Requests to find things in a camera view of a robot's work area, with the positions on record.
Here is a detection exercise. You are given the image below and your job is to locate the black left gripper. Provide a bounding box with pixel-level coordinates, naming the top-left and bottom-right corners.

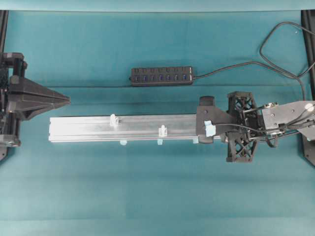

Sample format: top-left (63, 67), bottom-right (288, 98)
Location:
top-left (0, 53), bottom-right (70, 120)

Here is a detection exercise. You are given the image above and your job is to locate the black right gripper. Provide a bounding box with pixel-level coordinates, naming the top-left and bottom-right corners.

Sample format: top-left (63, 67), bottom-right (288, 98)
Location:
top-left (226, 91), bottom-right (263, 163)

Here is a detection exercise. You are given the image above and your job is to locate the black USB cable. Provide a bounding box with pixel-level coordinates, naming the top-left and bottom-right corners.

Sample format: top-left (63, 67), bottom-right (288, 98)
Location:
top-left (191, 22), bottom-right (315, 101)

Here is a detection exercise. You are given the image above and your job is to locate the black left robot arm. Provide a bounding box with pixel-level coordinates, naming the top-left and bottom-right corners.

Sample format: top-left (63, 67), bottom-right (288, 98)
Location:
top-left (0, 53), bottom-right (70, 160)

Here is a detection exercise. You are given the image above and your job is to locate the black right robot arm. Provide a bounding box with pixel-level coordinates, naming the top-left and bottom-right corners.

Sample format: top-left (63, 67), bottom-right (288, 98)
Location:
top-left (225, 91), bottom-right (315, 164)

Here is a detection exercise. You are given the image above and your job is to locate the black multi-port USB hub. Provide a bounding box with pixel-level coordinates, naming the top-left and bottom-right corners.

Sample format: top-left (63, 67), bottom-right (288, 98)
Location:
top-left (130, 66), bottom-right (194, 87)

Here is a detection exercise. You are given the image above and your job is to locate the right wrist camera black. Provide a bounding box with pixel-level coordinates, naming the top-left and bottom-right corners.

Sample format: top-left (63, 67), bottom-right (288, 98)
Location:
top-left (196, 96), bottom-right (236, 144)

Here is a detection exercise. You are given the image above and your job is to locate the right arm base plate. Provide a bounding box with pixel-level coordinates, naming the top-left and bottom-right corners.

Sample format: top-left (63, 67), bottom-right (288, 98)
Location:
top-left (299, 134), bottom-right (315, 168)

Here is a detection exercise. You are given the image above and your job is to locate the black left frame post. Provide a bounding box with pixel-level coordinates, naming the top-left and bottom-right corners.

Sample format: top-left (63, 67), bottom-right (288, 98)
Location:
top-left (0, 10), bottom-right (9, 53)

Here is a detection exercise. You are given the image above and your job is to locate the black frame post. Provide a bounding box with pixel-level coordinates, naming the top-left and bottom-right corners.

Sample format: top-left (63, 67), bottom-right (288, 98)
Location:
top-left (301, 10), bottom-right (315, 74)
top-left (0, 10), bottom-right (9, 53)

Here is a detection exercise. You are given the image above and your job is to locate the silver aluminium extrusion rail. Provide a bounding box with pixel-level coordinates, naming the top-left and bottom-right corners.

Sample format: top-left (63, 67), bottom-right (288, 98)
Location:
top-left (49, 114), bottom-right (198, 143)

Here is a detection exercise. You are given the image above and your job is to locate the black right frame post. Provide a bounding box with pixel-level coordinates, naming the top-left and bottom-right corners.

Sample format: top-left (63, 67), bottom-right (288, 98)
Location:
top-left (301, 10), bottom-right (315, 74)

